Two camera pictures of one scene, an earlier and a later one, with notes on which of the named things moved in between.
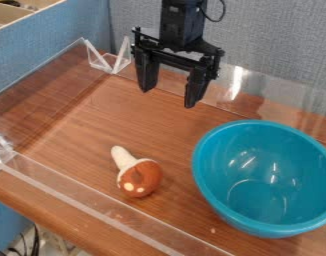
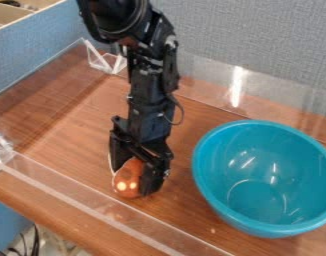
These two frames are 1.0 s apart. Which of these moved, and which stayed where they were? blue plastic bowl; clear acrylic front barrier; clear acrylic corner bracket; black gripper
Moved: black gripper
Stayed: blue plastic bowl; clear acrylic front barrier; clear acrylic corner bracket
